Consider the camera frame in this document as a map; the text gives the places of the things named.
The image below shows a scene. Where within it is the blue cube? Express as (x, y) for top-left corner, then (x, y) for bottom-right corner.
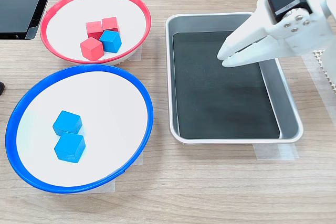
(52, 110), (83, 135)
(99, 30), (122, 54)
(54, 132), (87, 164)

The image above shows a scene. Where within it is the clear film sheet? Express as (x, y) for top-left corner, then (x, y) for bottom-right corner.
(301, 50), (336, 126)

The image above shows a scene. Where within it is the steel tray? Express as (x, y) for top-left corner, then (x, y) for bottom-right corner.
(165, 12), (305, 145)

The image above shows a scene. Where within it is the black tray mat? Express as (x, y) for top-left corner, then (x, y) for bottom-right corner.
(172, 30), (281, 140)

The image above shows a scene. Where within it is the clear tape strip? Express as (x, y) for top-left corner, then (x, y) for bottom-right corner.
(115, 44), (143, 66)
(253, 142), (300, 161)

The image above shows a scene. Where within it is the red cube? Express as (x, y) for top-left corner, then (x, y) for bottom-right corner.
(85, 20), (104, 40)
(80, 37), (105, 61)
(101, 16), (120, 35)

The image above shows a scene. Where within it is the blue-rimmed white plate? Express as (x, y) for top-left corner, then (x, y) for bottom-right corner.
(5, 63), (154, 195)

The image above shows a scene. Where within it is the red-rimmed white plate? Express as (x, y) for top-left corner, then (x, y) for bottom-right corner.
(39, 0), (152, 66)

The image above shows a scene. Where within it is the black flat device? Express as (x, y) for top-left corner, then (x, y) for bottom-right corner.
(0, 0), (58, 40)

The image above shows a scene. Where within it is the pale perforated base plate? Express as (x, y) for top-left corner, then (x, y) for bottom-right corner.
(313, 49), (336, 95)

